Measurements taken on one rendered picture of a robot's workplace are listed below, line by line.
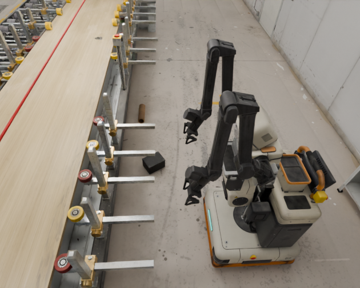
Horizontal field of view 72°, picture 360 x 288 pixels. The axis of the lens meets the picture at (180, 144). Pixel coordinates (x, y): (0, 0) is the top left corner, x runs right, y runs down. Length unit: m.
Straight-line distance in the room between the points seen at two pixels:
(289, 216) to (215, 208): 0.70
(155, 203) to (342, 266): 1.68
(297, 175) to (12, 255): 1.61
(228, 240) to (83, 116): 1.44
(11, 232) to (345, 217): 2.69
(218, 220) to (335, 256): 1.09
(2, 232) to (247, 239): 1.58
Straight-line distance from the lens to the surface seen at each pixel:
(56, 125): 1.99
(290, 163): 1.77
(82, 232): 1.73
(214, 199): 2.19
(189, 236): 2.32
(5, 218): 1.61
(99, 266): 1.41
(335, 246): 2.71
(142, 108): 3.31
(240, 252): 2.04
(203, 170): 1.18
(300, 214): 1.69
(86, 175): 1.60
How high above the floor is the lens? 2.13
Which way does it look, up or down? 47 degrees down
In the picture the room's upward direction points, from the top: 4 degrees clockwise
